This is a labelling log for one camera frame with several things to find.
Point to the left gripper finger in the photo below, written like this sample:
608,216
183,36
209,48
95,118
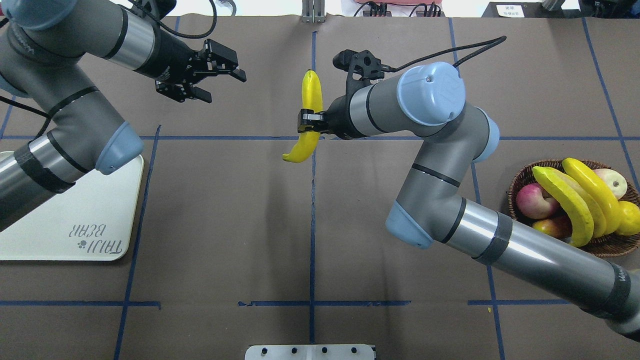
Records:
236,73
195,93

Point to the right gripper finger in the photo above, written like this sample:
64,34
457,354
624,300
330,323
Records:
308,116
311,127

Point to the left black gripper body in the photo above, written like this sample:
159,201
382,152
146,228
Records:
169,61

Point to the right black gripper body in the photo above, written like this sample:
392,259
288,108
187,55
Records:
339,120

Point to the yellow banana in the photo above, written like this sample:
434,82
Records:
598,217
307,142
571,202
597,188

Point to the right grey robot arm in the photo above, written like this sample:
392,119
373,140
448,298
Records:
430,101

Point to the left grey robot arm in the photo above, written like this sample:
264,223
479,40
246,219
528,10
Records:
41,47

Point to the cream bear tray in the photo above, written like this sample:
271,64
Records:
92,221

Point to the pink white apple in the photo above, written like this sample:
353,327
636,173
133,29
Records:
535,203

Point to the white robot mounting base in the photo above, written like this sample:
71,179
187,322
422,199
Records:
356,351

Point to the black label box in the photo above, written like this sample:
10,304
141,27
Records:
527,10

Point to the red yellow mango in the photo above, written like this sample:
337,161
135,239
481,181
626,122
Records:
558,227

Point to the yellow banana front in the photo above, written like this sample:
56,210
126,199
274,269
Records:
571,202

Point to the yellow banana back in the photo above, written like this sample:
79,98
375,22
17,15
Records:
597,188

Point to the pale white apple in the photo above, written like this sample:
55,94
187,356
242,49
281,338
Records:
614,180

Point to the yellow lemon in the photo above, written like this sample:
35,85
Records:
630,219

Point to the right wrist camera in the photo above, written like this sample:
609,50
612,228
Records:
362,62

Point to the aluminium frame post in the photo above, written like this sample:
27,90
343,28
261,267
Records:
313,11

